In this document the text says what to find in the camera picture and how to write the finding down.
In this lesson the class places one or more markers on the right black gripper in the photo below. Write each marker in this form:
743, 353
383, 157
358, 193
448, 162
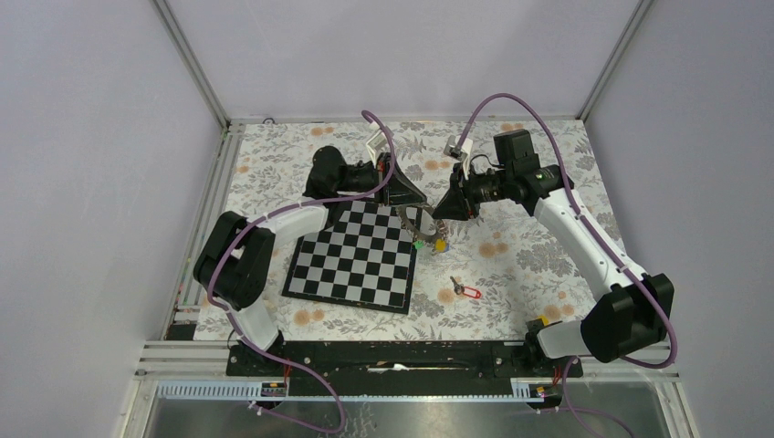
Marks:
459, 203

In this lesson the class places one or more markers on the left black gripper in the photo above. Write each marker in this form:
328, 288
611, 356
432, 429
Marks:
399, 190

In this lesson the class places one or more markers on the key organiser with rings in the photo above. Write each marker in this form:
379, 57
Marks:
427, 232

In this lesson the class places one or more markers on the key with red tag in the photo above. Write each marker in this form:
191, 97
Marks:
465, 291

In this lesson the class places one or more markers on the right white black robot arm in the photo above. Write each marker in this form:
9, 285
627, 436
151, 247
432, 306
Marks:
632, 307

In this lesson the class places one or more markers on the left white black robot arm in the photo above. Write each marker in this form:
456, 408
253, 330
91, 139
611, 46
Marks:
236, 258

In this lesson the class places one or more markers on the black white chessboard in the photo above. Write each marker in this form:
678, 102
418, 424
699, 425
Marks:
365, 260

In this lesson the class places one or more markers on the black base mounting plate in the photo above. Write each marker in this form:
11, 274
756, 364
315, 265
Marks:
399, 368

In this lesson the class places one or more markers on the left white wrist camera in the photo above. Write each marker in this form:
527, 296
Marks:
375, 144

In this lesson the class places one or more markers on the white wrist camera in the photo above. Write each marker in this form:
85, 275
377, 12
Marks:
458, 149
375, 144

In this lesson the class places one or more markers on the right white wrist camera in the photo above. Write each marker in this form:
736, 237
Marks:
458, 149

